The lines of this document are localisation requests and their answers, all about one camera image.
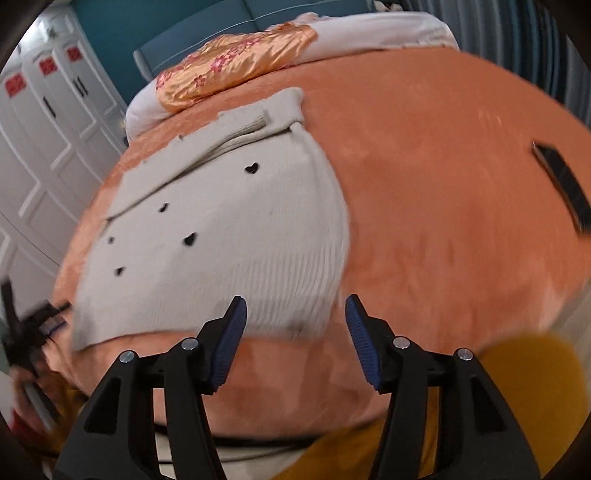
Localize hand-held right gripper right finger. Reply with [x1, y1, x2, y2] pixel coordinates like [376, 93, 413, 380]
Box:
[345, 294, 541, 480]

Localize striped curtain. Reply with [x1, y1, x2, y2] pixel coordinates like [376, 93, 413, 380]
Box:
[402, 0, 591, 109]

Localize cream knit towel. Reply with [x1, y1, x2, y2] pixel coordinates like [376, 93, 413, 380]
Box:
[69, 88, 352, 352]

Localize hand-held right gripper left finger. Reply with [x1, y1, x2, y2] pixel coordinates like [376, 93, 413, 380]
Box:
[54, 295, 247, 480]

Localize orange plush blanket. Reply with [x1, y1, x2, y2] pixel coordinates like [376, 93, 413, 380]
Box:
[46, 46, 591, 428]

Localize orange floral satin pillow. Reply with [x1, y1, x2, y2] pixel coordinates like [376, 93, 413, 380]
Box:
[154, 23, 319, 114]

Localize white wardrobe doors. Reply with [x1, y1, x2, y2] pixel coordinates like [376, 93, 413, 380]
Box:
[0, 9, 130, 296]

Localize teal headboard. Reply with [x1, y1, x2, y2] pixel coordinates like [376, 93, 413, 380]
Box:
[133, 0, 377, 81]

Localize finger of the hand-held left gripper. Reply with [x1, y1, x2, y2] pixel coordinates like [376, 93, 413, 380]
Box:
[0, 281, 72, 370]

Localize white pillow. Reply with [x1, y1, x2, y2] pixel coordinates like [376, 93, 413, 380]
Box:
[124, 10, 460, 139]

